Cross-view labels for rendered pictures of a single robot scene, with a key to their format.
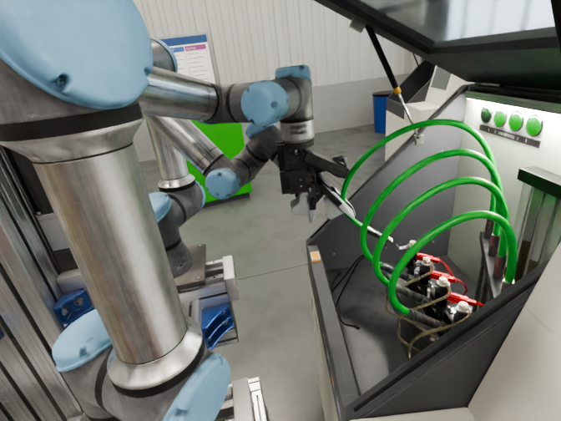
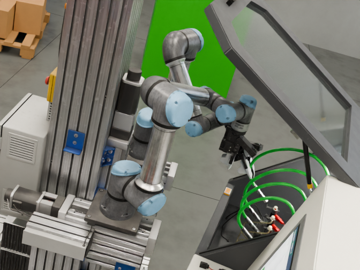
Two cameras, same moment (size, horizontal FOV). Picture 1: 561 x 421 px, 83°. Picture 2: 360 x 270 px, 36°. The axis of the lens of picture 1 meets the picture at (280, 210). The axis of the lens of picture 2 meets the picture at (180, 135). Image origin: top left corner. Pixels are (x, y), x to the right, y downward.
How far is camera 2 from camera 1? 170 cm
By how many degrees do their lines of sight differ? 9
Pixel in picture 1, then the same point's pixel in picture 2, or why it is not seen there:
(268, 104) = (225, 117)
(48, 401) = (75, 185)
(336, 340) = (209, 232)
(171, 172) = not seen: hidden behind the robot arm
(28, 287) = (103, 139)
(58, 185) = (157, 134)
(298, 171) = (231, 143)
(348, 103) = not seen: outside the picture
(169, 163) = not seen: hidden behind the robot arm
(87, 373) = (122, 179)
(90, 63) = (179, 120)
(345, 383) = (201, 247)
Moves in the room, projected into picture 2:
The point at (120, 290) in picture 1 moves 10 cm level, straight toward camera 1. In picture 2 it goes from (155, 162) to (161, 178)
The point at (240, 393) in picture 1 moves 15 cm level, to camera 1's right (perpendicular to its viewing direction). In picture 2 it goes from (156, 224) to (188, 237)
